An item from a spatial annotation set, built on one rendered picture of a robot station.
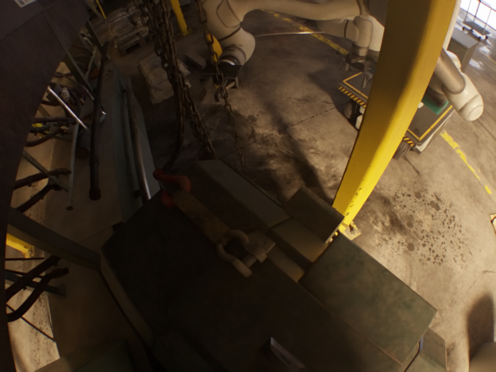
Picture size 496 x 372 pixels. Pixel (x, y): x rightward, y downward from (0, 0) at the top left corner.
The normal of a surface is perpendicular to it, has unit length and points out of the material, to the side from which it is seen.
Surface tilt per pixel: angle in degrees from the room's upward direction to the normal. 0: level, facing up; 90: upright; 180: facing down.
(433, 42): 90
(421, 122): 0
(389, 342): 0
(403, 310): 0
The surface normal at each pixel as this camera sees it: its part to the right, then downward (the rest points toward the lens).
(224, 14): 0.07, 0.69
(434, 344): 0.40, -0.82
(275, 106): -0.14, -0.49
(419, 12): -0.89, 0.43
